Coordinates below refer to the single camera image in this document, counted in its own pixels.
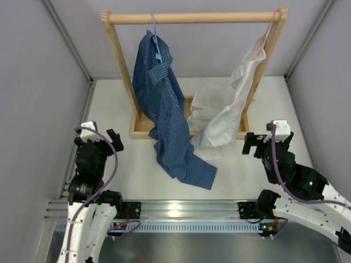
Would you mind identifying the blue checked shirt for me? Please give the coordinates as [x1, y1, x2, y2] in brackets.
[132, 30, 217, 190]

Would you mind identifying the blue wire hanger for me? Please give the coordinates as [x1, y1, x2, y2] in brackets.
[151, 13, 162, 63]

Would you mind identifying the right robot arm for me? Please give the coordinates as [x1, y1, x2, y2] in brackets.
[242, 126, 350, 253]

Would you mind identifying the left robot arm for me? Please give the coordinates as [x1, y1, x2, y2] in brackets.
[58, 127, 124, 262]

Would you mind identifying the white shirt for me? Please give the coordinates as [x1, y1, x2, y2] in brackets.
[187, 37, 267, 161]

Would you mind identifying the wooden clothes rack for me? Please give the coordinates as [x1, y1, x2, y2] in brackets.
[101, 7, 288, 140]

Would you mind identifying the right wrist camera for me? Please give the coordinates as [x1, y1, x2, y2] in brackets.
[264, 119, 291, 142]

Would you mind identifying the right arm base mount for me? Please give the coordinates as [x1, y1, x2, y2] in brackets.
[238, 190, 281, 224]

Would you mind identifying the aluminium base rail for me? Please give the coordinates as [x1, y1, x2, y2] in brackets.
[44, 199, 255, 221]

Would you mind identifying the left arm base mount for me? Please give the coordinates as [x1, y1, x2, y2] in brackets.
[108, 202, 141, 236]

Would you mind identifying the grey slotted cable duct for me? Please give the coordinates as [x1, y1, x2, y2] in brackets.
[54, 222, 278, 232]

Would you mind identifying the aluminium frame post left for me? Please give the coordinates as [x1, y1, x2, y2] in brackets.
[40, 0, 93, 83]

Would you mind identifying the aluminium frame post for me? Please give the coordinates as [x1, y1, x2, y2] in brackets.
[40, 0, 93, 83]
[284, 0, 336, 82]

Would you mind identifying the pink wire hanger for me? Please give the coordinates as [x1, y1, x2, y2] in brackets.
[254, 10, 278, 60]

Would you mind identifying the aluminium frame post right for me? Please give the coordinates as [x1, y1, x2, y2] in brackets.
[284, 0, 336, 82]

